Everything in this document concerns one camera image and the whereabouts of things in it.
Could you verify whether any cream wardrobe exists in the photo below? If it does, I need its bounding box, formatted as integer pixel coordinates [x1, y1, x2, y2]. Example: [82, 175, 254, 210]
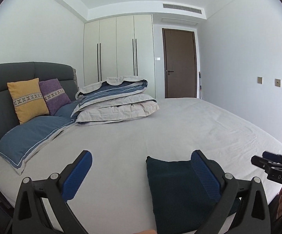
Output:
[84, 14, 156, 97]

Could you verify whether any yellow cushion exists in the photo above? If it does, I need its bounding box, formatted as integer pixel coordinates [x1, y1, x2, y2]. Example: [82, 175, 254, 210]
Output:
[7, 78, 49, 124]

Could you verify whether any air vent grille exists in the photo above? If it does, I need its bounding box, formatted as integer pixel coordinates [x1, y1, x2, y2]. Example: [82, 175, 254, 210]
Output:
[163, 3, 202, 14]

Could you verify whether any blue pillow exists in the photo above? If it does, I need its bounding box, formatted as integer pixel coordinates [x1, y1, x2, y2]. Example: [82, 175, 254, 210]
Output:
[0, 101, 79, 175]

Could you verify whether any dark green knit sweater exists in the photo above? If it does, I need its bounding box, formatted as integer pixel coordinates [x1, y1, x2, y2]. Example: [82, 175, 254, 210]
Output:
[145, 155, 241, 234]

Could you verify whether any brown door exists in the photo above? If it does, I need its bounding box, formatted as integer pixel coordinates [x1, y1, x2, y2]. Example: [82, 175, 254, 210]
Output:
[162, 28, 197, 98]

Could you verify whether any dark grey headboard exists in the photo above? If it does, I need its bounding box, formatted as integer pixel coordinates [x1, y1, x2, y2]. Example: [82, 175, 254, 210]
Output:
[0, 61, 78, 140]

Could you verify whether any purple cushion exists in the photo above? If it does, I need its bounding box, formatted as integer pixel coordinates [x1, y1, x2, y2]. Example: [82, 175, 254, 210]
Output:
[39, 79, 71, 116]

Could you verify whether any wall socket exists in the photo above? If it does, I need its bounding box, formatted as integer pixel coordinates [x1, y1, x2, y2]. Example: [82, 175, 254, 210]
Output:
[274, 79, 281, 87]

